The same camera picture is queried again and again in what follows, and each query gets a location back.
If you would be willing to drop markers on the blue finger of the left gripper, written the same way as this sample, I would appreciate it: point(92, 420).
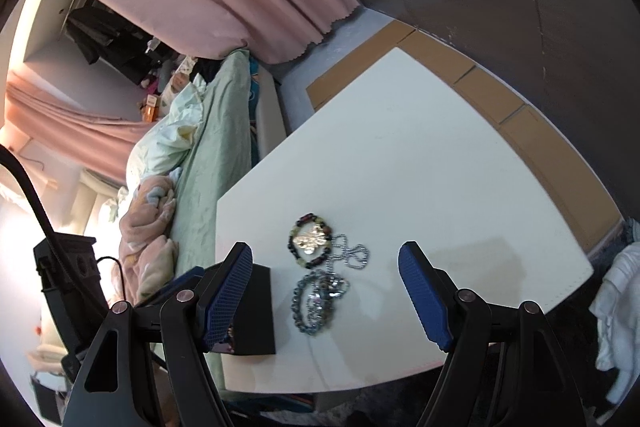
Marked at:
point(188, 280)

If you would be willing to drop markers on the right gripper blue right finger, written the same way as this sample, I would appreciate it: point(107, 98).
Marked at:
point(427, 292)

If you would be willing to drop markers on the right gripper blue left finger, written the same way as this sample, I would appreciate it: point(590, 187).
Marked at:
point(220, 293)

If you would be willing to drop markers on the black jewelry box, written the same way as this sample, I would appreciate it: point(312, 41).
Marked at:
point(251, 332)

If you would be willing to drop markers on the gold leaf pendant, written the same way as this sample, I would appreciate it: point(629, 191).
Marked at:
point(310, 240)

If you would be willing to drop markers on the pink fluffy blanket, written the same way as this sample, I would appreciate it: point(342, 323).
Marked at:
point(146, 253)

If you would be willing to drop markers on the pale green pillow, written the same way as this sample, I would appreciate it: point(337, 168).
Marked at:
point(166, 144)

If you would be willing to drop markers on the green bed sheet mattress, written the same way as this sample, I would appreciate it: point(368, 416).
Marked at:
point(220, 156)

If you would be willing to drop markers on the white cloth at right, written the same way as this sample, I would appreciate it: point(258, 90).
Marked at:
point(616, 307)

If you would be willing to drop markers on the dark hanging clothes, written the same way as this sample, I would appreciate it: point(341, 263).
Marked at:
point(101, 34)

